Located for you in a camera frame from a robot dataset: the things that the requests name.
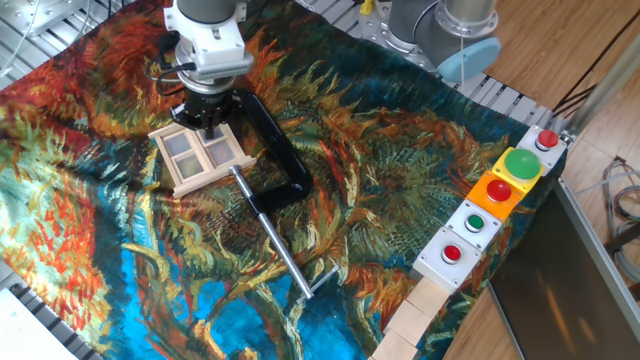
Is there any white zip tie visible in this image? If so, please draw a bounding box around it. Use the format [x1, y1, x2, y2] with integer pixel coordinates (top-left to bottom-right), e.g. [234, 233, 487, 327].
[457, 34, 468, 86]

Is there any small grey box red button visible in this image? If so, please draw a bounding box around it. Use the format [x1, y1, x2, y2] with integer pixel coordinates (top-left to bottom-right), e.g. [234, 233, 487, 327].
[514, 123, 569, 177]

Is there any dark metal bar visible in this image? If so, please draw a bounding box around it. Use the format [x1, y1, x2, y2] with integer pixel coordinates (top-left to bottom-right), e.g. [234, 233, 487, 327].
[602, 219, 640, 254]

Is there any grey box green button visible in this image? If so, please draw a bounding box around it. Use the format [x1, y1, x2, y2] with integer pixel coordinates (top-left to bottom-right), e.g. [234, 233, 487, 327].
[443, 198, 504, 252]

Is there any black C-clamp with steel screw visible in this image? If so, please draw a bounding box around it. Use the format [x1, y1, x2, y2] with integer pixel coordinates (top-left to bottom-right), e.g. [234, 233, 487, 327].
[229, 88, 342, 302]

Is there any orange box red button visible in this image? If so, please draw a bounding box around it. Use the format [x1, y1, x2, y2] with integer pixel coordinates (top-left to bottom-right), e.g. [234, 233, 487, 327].
[464, 169, 526, 223]

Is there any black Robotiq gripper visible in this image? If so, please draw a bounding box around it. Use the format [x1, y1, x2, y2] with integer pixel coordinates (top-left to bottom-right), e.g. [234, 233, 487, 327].
[170, 89, 236, 140]

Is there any grey cable bundle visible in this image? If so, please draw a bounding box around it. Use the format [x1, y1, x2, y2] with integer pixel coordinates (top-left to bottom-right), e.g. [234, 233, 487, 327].
[602, 155, 640, 284]

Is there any dark glass panel aluminium frame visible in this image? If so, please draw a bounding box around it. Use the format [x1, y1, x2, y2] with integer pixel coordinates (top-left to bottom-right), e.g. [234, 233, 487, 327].
[487, 177, 640, 360]

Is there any black floor cable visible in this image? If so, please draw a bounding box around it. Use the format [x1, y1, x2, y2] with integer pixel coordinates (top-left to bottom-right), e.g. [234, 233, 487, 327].
[551, 7, 640, 117]

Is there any aluminium profile post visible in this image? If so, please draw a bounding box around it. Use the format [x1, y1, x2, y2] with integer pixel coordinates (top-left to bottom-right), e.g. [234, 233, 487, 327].
[560, 33, 640, 144]

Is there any white sheet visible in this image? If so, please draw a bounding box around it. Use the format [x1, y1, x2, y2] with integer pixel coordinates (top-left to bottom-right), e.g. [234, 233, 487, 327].
[0, 287, 79, 360]

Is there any sunflower painting print cloth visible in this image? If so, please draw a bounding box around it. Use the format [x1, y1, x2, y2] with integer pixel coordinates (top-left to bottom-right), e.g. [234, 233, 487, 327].
[0, 0, 569, 360]

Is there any yellow box green mushroom button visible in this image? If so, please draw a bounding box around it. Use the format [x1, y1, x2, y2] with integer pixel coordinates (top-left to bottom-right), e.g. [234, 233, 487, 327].
[490, 145, 545, 194]

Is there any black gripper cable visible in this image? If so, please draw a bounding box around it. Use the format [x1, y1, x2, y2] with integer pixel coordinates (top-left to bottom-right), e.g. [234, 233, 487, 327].
[146, 49, 199, 97]

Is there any pale wooden block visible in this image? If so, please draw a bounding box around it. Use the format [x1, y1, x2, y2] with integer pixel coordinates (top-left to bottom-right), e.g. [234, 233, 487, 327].
[403, 276, 451, 320]
[383, 298, 432, 347]
[368, 327, 420, 360]

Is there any small wooden sliding window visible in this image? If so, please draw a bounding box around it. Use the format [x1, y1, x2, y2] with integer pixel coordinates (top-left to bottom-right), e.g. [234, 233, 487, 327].
[147, 119, 258, 199]

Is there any aluminium mounting plate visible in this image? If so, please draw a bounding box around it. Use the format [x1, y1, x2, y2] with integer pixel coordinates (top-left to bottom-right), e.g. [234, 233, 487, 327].
[0, 0, 94, 40]

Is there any large grey box red button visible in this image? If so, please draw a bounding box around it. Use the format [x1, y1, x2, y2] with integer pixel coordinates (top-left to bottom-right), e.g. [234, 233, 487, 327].
[410, 225, 484, 295]

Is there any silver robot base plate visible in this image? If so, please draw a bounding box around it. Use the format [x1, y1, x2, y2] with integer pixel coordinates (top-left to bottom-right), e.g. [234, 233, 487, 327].
[355, 0, 454, 76]

